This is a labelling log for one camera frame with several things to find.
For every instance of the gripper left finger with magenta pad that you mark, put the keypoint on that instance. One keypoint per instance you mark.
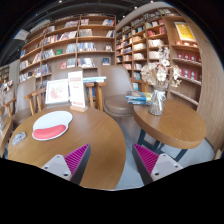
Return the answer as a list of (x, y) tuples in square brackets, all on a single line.
[(70, 167)]

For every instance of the wooden chair behind table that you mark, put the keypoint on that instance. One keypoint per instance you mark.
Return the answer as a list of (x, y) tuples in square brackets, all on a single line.
[(94, 96)]

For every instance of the glass vase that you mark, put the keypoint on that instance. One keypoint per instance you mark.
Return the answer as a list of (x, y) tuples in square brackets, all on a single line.
[(158, 98)]

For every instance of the round wooden table right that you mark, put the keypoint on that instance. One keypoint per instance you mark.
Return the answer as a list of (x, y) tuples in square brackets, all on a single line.
[(179, 126)]

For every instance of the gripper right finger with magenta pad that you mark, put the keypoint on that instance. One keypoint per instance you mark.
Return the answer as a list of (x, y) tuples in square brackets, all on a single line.
[(152, 166)]

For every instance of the white and red mouse pad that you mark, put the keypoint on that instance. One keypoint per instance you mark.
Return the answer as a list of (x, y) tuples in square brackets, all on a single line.
[(51, 125)]

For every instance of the wooden chair at left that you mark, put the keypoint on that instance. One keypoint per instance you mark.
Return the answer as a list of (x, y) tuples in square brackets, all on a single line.
[(4, 103)]

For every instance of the beige upholstered chair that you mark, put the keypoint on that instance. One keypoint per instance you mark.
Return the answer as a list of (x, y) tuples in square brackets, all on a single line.
[(114, 92)]

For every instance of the white sign on wooden base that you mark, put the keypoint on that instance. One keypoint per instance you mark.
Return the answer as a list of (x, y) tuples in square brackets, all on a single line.
[(77, 94)]

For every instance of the wooden bookshelf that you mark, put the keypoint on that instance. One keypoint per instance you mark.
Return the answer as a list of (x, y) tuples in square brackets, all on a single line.
[(85, 40), (139, 36)]

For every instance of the stack of books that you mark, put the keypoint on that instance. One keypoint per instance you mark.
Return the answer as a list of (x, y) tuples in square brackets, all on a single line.
[(138, 98)]

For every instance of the dried flower bouquet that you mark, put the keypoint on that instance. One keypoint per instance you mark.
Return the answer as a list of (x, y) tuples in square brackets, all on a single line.
[(161, 73)]

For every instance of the round wooden table left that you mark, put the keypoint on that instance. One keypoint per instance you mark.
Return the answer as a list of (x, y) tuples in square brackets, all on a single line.
[(108, 148)]

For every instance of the yellow poster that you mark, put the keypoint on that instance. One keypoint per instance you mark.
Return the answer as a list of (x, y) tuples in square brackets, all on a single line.
[(184, 31)]

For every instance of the right wooden bookshelf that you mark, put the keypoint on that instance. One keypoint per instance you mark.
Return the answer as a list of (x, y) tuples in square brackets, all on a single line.
[(139, 36)]

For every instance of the white framed picture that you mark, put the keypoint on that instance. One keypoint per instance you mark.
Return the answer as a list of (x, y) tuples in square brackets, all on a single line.
[(57, 91)]

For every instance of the round wooden table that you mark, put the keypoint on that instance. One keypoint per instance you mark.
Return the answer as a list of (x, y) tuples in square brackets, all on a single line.
[(179, 126), (108, 148)]

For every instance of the left wooden bookshelf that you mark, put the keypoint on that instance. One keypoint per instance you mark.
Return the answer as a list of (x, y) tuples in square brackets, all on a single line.
[(85, 40)]

